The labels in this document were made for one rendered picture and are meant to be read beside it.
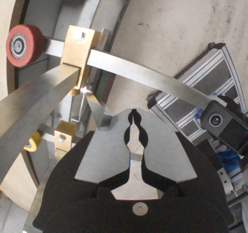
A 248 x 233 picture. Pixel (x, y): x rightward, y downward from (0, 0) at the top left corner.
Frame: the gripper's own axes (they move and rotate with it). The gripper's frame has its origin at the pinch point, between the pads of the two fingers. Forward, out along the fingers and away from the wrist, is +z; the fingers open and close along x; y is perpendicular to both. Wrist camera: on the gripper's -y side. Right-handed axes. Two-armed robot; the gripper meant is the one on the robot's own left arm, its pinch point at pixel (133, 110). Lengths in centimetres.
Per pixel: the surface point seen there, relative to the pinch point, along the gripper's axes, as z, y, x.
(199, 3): 99, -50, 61
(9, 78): 9.5, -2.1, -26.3
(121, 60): 12.6, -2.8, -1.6
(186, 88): 12.8, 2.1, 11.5
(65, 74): 6.7, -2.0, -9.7
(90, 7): 36.4, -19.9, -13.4
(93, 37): 11.9, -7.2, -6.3
